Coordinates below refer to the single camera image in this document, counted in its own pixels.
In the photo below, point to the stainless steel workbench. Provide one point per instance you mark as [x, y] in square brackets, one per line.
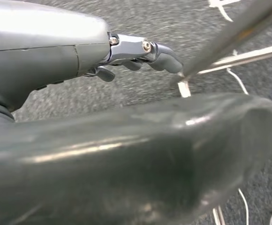
[232, 32]

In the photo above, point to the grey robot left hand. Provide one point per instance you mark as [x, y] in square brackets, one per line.
[32, 31]

